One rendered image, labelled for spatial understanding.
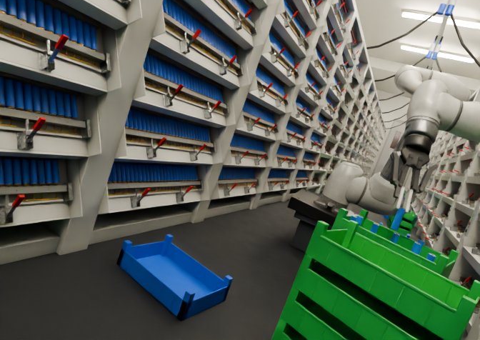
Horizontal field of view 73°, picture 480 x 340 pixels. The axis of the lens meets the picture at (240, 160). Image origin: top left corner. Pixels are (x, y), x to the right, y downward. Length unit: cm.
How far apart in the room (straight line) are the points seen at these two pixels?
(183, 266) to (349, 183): 100
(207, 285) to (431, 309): 69
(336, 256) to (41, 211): 76
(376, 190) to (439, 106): 78
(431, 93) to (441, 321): 70
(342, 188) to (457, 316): 121
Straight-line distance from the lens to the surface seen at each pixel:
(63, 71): 92
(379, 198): 184
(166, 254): 125
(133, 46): 102
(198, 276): 117
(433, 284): 89
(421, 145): 109
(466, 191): 279
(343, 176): 181
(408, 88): 151
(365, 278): 72
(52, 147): 96
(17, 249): 107
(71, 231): 111
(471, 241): 210
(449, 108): 117
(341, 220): 105
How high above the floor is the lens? 55
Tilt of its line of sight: 7 degrees down
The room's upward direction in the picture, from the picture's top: 19 degrees clockwise
